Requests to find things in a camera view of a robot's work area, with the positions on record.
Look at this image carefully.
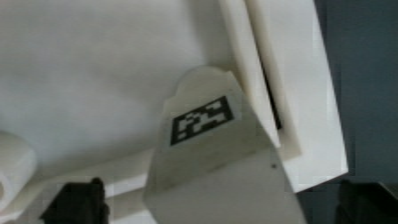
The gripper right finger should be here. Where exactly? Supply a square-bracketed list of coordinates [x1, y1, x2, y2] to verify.
[333, 180, 398, 224]

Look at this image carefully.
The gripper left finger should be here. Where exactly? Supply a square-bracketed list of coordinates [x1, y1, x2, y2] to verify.
[15, 177, 111, 224]

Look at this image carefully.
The white square table top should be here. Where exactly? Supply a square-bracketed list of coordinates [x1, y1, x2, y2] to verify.
[0, 0, 347, 224]

